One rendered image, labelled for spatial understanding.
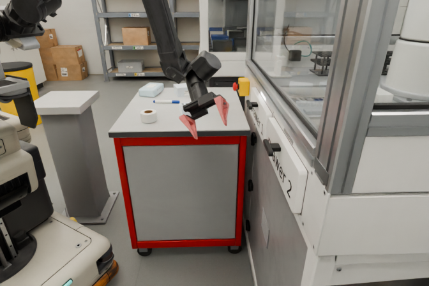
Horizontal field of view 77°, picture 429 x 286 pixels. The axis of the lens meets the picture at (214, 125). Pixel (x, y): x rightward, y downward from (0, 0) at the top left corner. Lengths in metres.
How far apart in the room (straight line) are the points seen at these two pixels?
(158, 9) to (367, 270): 0.75
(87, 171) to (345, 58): 1.53
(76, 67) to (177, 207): 4.23
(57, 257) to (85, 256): 0.11
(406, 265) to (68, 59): 5.14
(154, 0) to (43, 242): 1.14
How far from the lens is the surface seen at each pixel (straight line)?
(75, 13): 5.58
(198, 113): 0.82
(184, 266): 1.58
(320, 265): 0.63
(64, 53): 5.34
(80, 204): 1.91
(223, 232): 1.48
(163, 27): 0.77
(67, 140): 1.68
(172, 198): 1.33
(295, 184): 0.61
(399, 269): 0.73
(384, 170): 0.52
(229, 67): 1.76
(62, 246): 1.44
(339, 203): 0.53
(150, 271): 1.59
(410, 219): 0.62
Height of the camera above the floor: 1.24
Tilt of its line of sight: 24 degrees down
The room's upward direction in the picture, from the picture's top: straight up
